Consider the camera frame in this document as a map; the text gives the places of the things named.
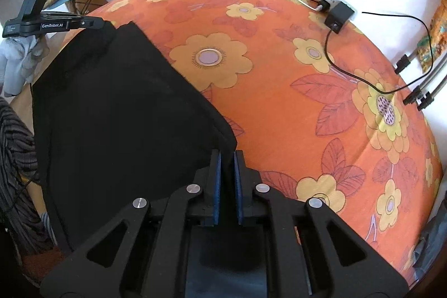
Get black pants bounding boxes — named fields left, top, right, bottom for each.
left=32, top=23, right=237, bottom=253

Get white gloved left hand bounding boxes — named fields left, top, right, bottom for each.
left=1, top=35, right=49, bottom=97

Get orange floral bed sheet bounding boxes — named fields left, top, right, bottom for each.
left=62, top=0, right=445, bottom=288

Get silver folded tripod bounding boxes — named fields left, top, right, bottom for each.
left=403, top=51, right=446, bottom=111

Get black power adapter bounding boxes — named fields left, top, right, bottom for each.
left=324, top=1, right=355, bottom=34

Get black thin cable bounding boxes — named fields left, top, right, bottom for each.
left=323, top=10, right=435, bottom=97

